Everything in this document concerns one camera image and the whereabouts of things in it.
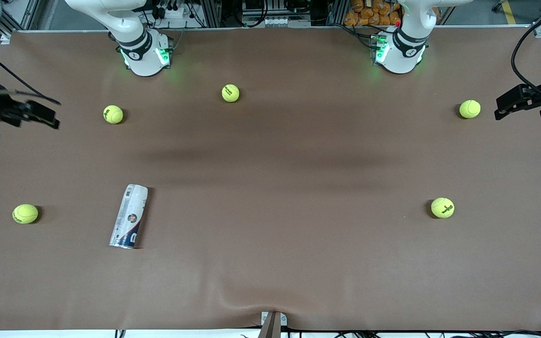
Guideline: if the white blue tennis ball can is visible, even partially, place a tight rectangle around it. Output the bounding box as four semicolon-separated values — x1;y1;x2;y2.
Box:
109;184;149;249

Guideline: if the white power strip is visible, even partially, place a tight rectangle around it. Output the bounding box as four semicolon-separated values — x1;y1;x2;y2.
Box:
155;5;191;19

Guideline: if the orange bag pile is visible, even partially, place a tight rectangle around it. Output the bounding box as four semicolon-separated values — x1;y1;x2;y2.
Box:
344;0;440;27

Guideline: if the grey electronics rack unit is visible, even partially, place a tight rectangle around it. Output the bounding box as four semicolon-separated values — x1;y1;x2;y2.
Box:
241;0;312;28

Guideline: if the brown table mat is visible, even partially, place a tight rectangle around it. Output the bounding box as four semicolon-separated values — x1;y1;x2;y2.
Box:
0;26;541;332

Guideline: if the brown wooden strip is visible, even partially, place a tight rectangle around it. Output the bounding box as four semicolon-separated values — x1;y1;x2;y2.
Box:
257;312;282;338

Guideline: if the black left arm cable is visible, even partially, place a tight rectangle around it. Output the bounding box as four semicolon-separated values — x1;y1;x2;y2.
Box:
511;7;541;101

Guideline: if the small metal clamp bracket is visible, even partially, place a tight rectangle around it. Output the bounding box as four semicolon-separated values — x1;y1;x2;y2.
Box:
261;311;288;327

